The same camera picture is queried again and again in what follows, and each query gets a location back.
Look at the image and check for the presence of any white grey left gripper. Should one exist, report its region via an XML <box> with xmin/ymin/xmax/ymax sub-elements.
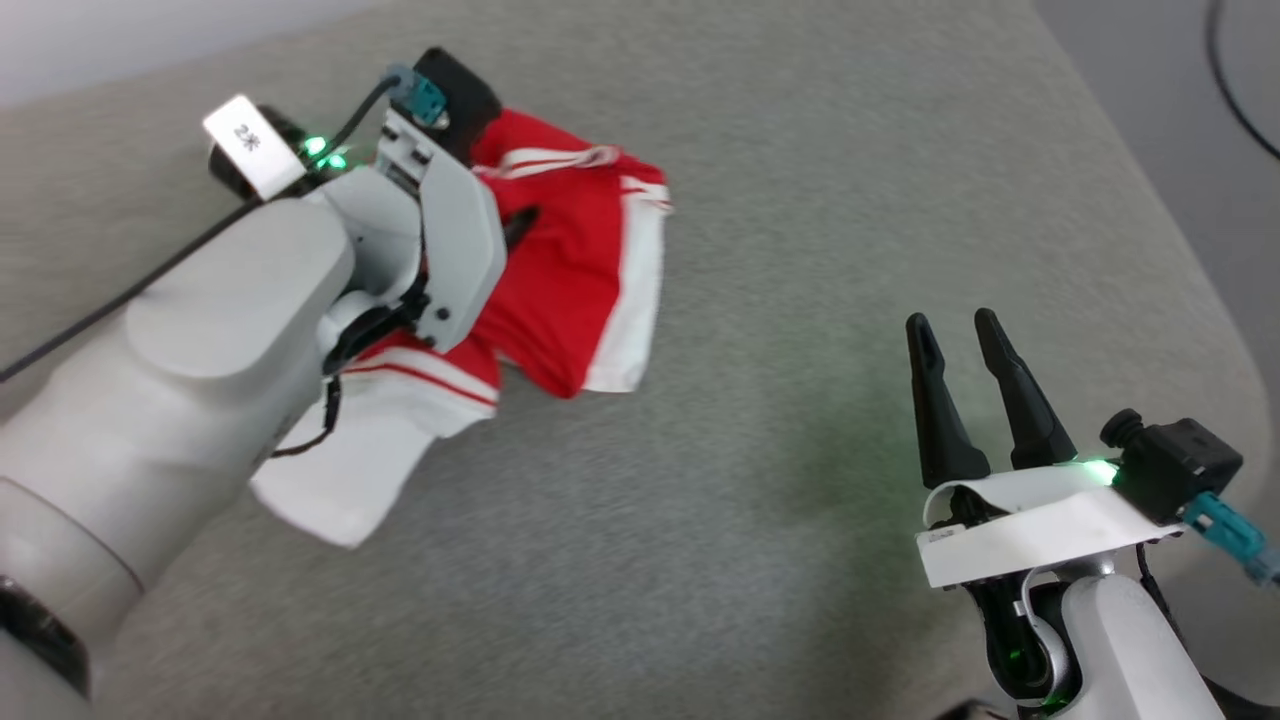
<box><xmin>310</xmin><ymin>108</ymin><xmax>542</xmax><ymax>353</ymax></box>

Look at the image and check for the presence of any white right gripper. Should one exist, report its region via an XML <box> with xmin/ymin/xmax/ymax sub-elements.
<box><xmin>905</xmin><ymin>308</ymin><xmax>1183</xmax><ymax>591</ymax></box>

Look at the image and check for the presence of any red and white jersey garment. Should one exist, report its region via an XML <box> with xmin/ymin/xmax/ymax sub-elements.
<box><xmin>250</xmin><ymin>108</ymin><xmax>673</xmax><ymax>549</ymax></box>

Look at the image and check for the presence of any grey fabric sofa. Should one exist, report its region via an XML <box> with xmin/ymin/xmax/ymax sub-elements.
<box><xmin>0</xmin><ymin>0</ymin><xmax>1280</xmax><ymax>720</ymax></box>

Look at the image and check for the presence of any white cable label tag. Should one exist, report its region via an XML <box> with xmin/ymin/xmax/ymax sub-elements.
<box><xmin>202</xmin><ymin>94</ymin><xmax>307</xmax><ymax>201</ymax></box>

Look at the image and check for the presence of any teal plug right camera cable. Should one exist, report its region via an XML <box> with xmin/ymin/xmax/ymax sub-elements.
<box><xmin>1183</xmin><ymin>492</ymin><xmax>1280</xmax><ymax>589</ymax></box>

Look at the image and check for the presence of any black cable on floor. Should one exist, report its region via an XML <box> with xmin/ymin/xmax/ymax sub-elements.
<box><xmin>1204</xmin><ymin>0</ymin><xmax>1280</xmax><ymax>161</ymax></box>

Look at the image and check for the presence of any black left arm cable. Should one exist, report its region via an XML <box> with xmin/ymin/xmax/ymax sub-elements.
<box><xmin>0</xmin><ymin>66</ymin><xmax>447</xmax><ymax>386</ymax></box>

